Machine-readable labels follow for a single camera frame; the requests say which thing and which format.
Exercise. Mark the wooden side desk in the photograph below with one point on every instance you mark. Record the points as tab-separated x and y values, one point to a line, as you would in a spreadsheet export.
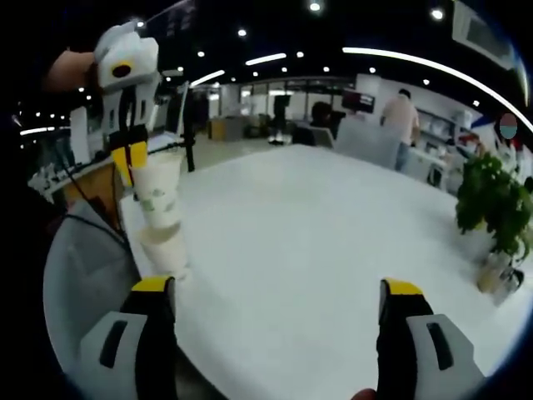
93	191

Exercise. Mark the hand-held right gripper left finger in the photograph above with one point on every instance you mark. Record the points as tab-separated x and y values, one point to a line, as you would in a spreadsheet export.
125	358

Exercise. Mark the person's right hand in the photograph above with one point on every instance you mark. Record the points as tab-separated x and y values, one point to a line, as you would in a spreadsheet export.
363	395

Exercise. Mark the monitor on stand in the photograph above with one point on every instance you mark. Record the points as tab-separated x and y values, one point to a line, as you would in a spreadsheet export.
177	112

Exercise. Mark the dark wall screen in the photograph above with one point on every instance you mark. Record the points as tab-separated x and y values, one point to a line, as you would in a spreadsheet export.
358	102

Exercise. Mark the brown cabinet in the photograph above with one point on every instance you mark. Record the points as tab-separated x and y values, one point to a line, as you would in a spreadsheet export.
217	129

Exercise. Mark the white paper cup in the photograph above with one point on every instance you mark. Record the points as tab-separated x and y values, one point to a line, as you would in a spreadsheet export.
160	187

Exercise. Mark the white table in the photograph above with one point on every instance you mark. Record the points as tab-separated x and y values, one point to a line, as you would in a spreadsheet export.
312	271

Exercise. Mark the ceiling air vent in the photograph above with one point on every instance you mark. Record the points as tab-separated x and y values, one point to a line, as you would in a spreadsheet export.
483	33

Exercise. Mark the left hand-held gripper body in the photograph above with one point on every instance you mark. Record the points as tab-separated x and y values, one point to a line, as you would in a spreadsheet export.
133	50

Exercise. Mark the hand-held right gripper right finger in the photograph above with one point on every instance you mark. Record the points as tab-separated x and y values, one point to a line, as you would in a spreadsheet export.
420	358

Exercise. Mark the long curved ceiling light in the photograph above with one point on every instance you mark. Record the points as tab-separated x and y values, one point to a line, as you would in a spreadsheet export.
429	60

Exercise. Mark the potted green plant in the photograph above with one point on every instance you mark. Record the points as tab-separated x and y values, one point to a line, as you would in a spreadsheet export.
495	200

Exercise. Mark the black tripod stand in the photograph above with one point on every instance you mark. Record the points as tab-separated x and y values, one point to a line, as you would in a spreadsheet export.
190	154

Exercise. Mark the dark hanging sign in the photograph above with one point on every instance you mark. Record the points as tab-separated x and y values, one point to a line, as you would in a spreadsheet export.
175	21

